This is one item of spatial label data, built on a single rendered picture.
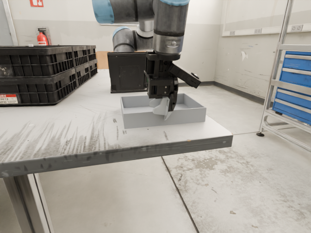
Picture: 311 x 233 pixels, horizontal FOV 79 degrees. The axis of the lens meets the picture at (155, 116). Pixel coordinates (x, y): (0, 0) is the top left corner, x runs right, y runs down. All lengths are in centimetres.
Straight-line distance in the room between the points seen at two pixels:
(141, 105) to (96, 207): 79
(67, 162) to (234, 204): 111
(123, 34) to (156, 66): 67
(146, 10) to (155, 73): 16
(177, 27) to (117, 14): 17
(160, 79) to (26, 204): 50
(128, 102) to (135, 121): 20
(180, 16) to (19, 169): 50
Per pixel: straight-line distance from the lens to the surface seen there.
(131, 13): 55
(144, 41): 113
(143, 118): 59
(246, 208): 141
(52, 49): 91
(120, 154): 50
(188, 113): 62
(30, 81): 90
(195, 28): 448
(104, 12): 55
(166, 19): 46
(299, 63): 205
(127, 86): 102
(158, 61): 49
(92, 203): 138
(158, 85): 50
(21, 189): 65
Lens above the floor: 95
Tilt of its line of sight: 21 degrees down
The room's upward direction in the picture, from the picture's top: straight up
